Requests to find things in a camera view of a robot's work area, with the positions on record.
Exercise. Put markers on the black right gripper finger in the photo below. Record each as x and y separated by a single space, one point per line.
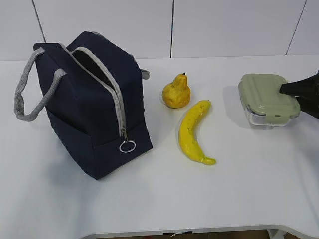
307 88
309 106

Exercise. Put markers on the green lidded glass container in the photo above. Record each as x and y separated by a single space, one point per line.
263 104

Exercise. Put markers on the yellow banana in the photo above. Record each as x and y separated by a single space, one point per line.
187 133

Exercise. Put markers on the navy blue lunch bag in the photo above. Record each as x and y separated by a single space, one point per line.
92 91

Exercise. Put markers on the yellow pear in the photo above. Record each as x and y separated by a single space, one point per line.
177 93

